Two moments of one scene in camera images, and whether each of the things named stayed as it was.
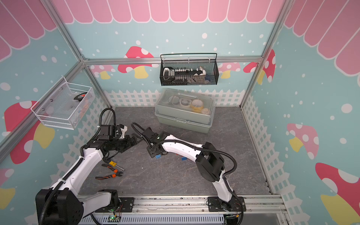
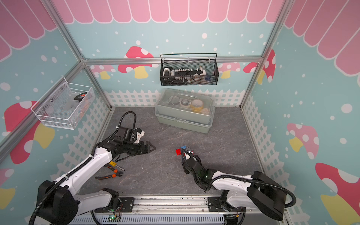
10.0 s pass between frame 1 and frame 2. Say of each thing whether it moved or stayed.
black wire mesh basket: stayed
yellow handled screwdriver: stayed
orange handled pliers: stayed
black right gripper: moved
